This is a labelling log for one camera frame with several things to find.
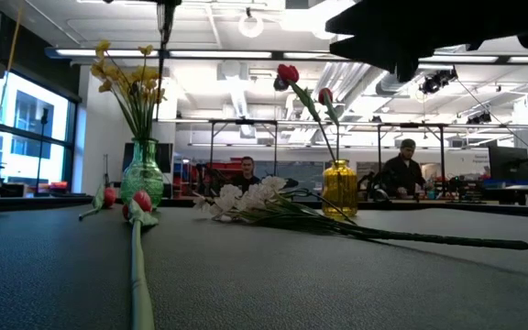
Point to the long ceiling light bar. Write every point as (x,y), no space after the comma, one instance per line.
(218,54)

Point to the yellow glass vase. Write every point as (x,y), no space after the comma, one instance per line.
(339,188)

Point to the black tripod stand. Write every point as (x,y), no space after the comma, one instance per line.
(44,117)

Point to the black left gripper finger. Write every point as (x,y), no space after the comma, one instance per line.
(168,20)

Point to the double-headed red tulip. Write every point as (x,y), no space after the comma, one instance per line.
(288,73)

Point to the black computer monitor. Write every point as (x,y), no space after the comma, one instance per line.
(167,158)
(509,162)

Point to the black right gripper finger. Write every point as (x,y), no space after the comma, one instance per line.
(374,18)
(383,48)

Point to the yellow flower bunch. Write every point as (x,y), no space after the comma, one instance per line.
(142,78)

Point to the white flower bunch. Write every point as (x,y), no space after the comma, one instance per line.
(245,194)

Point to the person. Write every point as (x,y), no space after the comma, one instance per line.
(247,167)
(401,174)

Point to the black ceiling spotlights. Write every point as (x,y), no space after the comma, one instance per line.
(433,82)

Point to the black metal rig frame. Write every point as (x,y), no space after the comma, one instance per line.
(442,151)
(212,146)

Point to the black table mat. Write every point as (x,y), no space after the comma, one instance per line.
(291,284)

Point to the red tulip with green stem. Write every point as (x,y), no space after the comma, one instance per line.
(109,197)
(142,201)
(325,95)

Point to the green glass vase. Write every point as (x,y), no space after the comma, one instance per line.
(142,176)

